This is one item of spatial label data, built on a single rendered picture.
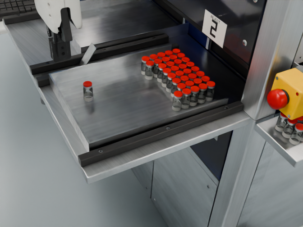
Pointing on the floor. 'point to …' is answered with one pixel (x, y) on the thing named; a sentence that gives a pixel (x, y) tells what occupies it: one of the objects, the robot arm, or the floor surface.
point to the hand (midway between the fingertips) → (60, 48)
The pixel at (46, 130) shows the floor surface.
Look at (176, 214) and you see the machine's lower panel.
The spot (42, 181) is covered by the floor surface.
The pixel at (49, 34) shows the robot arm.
